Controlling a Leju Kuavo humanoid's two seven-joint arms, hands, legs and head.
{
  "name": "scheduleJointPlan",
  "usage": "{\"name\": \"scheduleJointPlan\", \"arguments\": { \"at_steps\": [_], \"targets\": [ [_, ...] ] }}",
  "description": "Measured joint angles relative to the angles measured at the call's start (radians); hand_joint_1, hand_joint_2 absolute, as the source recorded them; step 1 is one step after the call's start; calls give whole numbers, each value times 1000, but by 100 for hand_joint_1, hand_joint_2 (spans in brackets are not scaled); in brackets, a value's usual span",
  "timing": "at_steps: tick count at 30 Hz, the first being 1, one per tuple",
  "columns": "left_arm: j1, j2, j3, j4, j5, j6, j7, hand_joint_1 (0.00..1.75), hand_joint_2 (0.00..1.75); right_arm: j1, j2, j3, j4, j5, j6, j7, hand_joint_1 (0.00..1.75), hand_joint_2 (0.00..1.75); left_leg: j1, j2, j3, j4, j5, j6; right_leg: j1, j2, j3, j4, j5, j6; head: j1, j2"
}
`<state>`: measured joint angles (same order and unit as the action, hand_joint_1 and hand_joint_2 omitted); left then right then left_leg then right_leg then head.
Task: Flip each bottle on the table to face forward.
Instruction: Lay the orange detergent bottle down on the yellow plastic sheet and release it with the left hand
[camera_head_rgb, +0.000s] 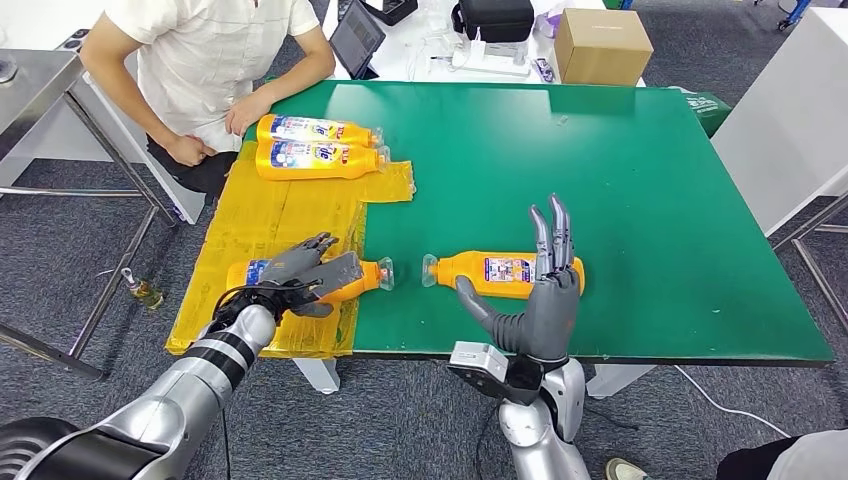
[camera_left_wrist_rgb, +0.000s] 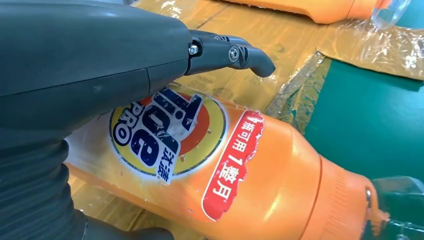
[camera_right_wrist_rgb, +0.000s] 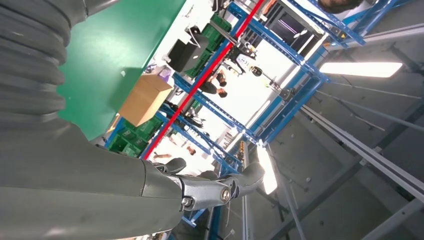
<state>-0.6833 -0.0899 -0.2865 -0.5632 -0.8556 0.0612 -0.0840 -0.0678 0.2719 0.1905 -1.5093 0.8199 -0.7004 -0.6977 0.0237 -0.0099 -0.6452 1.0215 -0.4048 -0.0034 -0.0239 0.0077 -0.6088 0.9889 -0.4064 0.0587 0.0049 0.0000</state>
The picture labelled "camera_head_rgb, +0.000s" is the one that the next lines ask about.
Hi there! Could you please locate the person's left hand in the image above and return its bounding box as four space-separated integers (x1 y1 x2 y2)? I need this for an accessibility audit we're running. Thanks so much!
223 92 266 138

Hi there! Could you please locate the person's right hand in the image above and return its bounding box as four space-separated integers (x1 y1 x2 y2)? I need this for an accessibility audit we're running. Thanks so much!
162 132 220 168

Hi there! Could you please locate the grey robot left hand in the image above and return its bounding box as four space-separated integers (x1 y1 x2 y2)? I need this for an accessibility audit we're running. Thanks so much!
254 231 340 319

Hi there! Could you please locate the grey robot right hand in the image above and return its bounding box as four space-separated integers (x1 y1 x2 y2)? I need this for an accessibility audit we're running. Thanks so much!
455 193 583 364

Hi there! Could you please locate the orange detergent bottle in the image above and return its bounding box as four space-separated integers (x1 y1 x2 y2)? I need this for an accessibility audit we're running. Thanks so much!
421 250 587 301
226 254 397 305
256 113 384 149
254 139 392 182

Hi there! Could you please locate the small yellow liquid bottle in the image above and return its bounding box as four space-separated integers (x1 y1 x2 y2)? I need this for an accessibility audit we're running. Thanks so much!
120 268 164 312

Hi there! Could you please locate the yellow taped cardboard mat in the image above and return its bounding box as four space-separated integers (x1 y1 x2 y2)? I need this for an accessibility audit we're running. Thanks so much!
164 137 417 360

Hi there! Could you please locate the person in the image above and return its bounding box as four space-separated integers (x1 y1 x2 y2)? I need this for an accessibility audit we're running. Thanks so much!
79 0 337 200
715 429 848 480

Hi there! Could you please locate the white table leg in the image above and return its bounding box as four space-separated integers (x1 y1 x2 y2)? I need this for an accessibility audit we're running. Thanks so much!
293 357 341 397
586 364 658 401

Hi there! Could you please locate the dark tablet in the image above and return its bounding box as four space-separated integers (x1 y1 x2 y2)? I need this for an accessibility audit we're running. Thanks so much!
329 0 387 81

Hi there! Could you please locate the black smartphone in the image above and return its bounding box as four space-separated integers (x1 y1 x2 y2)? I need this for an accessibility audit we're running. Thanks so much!
56 29 91 54

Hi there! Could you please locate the stainless steel table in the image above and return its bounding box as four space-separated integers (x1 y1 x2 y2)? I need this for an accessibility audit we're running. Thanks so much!
0 49 177 384

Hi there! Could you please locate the person's shoe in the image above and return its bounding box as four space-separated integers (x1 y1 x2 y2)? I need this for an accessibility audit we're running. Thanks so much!
604 458 649 480

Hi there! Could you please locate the black device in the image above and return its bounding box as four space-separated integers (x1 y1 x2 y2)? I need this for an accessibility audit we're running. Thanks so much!
362 0 419 28

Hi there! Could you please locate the green bag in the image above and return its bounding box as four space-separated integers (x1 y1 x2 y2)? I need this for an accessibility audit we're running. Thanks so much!
669 86 732 138

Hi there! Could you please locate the brown cardboard box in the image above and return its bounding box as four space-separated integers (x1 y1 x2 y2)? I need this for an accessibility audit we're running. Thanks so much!
554 7 655 87

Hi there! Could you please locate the black carrying case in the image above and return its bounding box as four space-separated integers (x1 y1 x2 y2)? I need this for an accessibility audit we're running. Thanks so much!
451 0 535 44

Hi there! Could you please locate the purple plastic bag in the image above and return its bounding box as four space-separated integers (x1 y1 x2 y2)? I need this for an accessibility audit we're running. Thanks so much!
532 9 564 39

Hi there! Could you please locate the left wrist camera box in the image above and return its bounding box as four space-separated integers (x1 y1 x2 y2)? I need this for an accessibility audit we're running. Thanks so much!
305 251 365 301

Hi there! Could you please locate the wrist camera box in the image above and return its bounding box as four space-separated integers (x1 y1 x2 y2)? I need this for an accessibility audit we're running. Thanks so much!
448 341 531 402
305 251 365 301

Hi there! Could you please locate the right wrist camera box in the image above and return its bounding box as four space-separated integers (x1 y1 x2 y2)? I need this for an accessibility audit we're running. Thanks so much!
448 341 531 402

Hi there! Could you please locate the white floor cable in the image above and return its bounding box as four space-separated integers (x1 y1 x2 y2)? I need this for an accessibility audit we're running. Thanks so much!
672 364 793 439

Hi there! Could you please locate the metal desk frame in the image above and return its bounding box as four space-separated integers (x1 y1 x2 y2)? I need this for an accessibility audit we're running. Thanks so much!
768 192 848 336

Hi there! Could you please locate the blue metal frame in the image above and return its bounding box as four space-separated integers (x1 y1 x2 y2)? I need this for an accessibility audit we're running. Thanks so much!
751 0 813 32

